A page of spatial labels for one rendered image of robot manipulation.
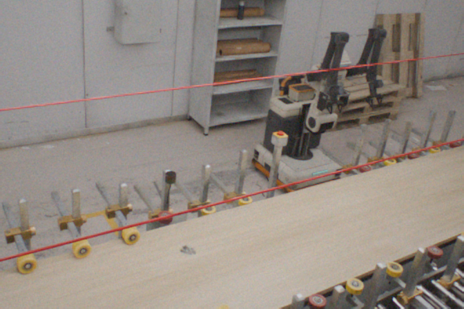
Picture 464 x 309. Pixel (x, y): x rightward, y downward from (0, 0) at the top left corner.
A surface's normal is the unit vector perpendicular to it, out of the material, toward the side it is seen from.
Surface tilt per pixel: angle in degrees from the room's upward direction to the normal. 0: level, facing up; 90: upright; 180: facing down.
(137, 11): 90
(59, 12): 90
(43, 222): 0
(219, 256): 0
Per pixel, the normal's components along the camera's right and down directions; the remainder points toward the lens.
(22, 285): 0.11, -0.89
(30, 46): 0.52, 0.43
